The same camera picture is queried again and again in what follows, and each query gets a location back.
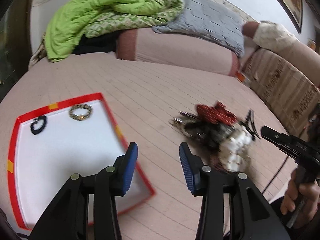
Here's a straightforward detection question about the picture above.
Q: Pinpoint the grey patterned scrunchie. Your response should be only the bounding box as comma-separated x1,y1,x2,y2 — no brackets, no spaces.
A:
182,121,234,153

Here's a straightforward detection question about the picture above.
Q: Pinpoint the white floral scrunchie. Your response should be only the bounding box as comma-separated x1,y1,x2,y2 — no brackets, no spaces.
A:
218,125,252,172

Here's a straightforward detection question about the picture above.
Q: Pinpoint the red polka dot scrunchie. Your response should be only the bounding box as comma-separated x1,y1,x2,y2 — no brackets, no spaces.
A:
196,101,238,126

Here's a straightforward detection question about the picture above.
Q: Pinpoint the leopard print scrunchie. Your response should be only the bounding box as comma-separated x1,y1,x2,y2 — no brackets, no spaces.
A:
68,104,93,121

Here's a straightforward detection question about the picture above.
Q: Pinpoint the black beaded scrunchie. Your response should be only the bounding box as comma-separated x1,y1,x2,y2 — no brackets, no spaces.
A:
30,115,47,135

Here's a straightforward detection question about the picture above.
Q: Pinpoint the right hand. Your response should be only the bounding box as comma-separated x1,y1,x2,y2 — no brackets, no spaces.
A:
280,169,320,229

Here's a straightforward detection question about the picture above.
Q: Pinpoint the red shallow tray box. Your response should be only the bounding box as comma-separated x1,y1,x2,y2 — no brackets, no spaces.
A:
6,92,156,230

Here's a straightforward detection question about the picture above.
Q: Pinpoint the striped floral headboard cushion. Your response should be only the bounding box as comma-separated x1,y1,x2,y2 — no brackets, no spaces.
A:
242,49,319,136

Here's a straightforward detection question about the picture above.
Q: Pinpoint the beige cloth on headboard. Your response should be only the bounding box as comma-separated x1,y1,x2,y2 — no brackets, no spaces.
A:
253,21,298,53

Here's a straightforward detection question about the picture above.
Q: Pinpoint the pink bolster pillow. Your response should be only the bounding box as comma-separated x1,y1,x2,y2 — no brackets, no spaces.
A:
116,28,240,76

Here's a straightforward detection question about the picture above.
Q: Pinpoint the grey quilted pillow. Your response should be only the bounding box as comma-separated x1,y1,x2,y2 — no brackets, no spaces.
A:
152,0,245,57

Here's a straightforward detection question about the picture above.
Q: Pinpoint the green quilted comforter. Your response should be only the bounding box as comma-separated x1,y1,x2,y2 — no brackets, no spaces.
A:
44,0,185,62

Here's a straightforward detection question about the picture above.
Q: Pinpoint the black cable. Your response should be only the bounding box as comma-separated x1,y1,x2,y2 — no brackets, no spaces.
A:
261,154,288,196

